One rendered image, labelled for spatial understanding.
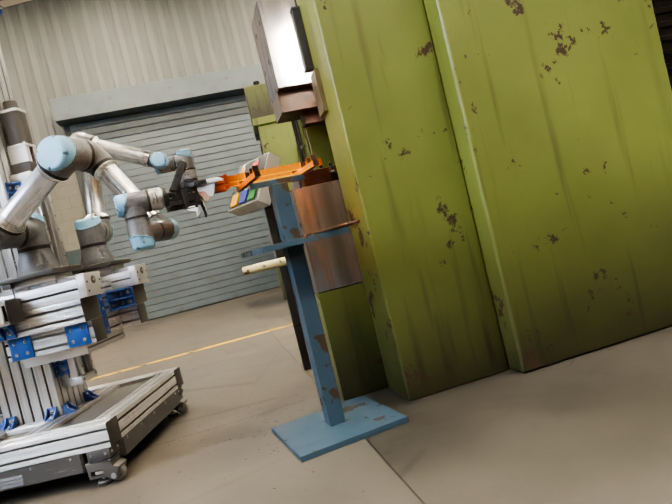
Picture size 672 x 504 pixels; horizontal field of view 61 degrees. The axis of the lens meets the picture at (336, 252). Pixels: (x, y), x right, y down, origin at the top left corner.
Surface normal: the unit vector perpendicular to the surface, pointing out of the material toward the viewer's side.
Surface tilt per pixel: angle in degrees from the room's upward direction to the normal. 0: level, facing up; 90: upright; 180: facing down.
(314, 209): 90
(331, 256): 90
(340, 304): 90
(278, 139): 90
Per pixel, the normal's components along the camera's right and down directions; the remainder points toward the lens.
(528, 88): 0.22, -0.03
